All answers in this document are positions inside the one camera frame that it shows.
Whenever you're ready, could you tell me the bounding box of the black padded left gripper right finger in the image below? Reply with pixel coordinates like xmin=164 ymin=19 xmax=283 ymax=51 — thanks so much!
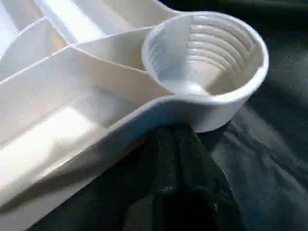
xmin=177 ymin=126 xmax=246 ymax=231

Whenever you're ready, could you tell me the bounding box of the white plastic table top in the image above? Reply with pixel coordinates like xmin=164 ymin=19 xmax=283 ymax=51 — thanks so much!
xmin=0 ymin=0 xmax=270 ymax=231

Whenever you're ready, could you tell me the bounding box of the black work mat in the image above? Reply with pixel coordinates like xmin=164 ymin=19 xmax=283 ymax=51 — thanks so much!
xmin=29 ymin=0 xmax=308 ymax=231

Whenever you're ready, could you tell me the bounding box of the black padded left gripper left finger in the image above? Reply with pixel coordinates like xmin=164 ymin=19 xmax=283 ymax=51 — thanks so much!
xmin=120 ymin=127 xmax=183 ymax=231

